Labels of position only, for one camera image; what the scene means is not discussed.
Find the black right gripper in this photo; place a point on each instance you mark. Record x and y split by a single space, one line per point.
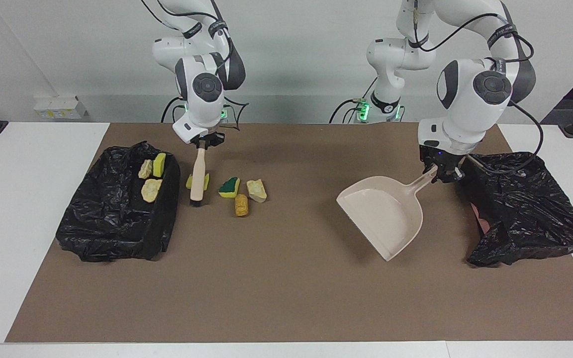
216 139

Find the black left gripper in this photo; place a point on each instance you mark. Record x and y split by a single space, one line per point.
440 156

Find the beige brush black bristles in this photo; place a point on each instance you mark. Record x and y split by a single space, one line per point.
198 174

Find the yellow notched sponge piece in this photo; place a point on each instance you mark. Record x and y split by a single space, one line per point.
207 181

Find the yellow wedge sponge piece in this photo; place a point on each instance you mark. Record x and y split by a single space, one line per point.
159 164

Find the green and yellow sponge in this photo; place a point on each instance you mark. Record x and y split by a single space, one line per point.
229 188

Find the orange striped bread piece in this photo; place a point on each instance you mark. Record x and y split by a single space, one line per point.
151 190
145 169

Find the pale bread chunk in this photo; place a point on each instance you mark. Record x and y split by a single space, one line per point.
256 190

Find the brown oval croquette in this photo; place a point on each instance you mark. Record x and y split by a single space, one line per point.
241 205

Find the beige plastic dustpan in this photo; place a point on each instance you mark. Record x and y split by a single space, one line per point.
386 214

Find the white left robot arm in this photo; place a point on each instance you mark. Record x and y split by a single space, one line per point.
470 109

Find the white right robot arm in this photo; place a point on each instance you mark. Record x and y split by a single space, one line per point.
202 104

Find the pink plastic bin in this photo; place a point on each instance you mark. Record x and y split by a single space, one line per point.
480 221

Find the black bag with pink bin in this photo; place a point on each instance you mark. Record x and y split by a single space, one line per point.
525 209

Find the black trash bag bin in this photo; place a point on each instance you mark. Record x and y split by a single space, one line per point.
107 223

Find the brown table mat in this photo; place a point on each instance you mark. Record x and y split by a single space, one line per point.
286 308

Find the white wall power strip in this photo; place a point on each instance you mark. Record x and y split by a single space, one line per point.
60 107

